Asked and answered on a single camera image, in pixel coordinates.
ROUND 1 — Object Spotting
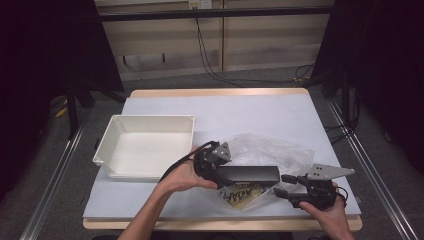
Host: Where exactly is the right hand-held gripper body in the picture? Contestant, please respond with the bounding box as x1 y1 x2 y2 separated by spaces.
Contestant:
292 162 356 212

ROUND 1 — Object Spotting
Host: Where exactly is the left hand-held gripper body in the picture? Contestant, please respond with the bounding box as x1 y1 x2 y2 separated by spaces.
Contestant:
194 142 232 181

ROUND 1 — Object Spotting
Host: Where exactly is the white wall socket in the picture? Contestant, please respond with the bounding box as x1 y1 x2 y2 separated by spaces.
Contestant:
188 0 213 10

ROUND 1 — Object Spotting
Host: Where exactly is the yellow object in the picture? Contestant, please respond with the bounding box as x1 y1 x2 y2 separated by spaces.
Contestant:
54 99 68 118

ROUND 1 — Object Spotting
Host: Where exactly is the white plastic tray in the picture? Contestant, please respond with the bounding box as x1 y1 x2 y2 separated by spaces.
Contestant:
92 114 196 183

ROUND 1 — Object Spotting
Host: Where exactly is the person's left hand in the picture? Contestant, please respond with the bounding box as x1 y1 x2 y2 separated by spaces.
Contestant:
159 145 218 195

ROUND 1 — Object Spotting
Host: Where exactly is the bundle of black floor cables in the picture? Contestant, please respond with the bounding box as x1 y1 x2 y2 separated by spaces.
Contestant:
323 93 363 145

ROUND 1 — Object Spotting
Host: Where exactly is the pale blue table mat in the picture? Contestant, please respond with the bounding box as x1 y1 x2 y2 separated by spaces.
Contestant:
83 94 362 220

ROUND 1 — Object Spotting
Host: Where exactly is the long black cable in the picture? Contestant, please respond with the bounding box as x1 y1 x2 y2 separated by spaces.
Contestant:
194 18 315 85

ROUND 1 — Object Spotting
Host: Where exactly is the black rectangular box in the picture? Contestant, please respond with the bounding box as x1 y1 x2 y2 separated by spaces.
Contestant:
216 165 281 188

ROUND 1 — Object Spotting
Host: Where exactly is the metal floor rail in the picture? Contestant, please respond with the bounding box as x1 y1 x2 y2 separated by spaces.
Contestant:
19 122 87 240
327 99 418 240

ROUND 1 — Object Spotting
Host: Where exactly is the dark curtain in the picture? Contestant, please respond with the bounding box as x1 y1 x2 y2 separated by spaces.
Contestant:
0 0 125 203
312 0 424 176

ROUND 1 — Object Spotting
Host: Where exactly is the person's right hand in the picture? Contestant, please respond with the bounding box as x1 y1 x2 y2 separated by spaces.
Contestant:
298 182 348 232

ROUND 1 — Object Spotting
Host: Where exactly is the wooden table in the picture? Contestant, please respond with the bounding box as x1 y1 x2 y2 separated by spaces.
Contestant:
82 87 364 232

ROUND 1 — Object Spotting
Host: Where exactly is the light wooden cabinet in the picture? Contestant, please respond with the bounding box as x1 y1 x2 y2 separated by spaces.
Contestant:
94 0 335 82

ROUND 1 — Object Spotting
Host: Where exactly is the black horizontal bar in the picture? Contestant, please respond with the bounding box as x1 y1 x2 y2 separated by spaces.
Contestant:
99 5 335 23

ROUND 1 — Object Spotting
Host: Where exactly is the clear printed plastic bag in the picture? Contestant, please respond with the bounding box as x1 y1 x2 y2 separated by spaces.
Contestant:
213 133 316 212

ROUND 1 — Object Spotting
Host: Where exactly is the black metal stand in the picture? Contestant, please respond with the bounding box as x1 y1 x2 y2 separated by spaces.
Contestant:
64 81 128 140
308 64 362 132

